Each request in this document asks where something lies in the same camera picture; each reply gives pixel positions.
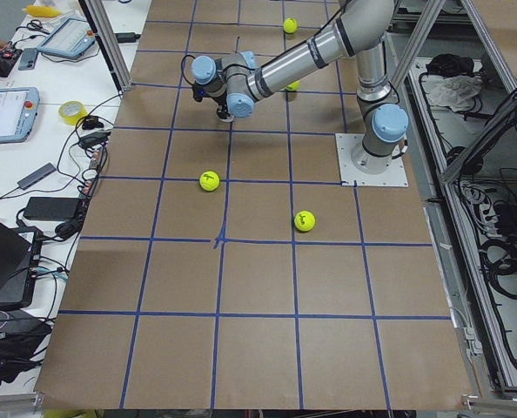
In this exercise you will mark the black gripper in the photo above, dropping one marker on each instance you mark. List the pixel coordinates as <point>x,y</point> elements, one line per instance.
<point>218,103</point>

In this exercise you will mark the white crumpled cloth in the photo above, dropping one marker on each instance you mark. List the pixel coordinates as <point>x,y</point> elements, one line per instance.
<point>456,93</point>

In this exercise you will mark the clear tennis ball can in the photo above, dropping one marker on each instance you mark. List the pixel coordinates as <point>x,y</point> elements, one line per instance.
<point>225,117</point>

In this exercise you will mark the tennis ball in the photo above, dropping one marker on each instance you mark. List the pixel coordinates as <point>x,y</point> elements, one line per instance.
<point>209,181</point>
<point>304,221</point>
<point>290,25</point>
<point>292,87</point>

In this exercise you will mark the upper teach pendant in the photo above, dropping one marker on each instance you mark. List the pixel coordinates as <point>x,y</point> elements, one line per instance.
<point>70,40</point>

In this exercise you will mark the lower teach pendant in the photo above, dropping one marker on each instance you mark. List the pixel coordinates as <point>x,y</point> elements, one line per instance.
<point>18,111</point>

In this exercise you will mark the black laptop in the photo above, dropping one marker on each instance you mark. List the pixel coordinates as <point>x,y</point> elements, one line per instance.
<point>20,250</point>

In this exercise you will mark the tennis ball upper left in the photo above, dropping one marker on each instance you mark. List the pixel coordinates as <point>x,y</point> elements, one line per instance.
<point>304,221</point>

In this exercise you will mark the yellow tape roll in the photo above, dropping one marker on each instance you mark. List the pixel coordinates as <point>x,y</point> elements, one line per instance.
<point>71,112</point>

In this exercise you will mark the black scissors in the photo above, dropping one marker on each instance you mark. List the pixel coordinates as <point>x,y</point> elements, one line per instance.
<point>37,26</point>

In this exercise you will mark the teach pendant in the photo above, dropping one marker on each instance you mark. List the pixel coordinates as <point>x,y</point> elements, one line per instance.
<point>70,40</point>
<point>18,111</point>

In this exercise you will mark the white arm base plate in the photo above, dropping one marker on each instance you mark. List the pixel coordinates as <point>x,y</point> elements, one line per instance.
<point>358,168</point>

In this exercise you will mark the tennis ball lower right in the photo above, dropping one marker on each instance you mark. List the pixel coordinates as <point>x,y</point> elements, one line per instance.
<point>290,25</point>

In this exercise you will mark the aluminium frame post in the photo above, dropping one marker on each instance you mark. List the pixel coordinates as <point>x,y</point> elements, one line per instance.
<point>100,24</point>

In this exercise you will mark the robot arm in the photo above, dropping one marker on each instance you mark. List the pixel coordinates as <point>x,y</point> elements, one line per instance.
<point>236,82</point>

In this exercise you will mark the black power brick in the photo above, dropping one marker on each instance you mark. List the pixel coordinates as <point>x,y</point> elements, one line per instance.
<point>51,208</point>

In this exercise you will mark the tennis ball lower left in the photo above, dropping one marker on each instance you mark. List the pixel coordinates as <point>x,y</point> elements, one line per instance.
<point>209,181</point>

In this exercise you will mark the grey usb hub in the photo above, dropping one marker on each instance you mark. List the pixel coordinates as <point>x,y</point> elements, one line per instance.
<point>36,176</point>

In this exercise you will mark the tennis ball centre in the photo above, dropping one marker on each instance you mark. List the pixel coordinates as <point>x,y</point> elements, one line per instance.
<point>292,87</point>

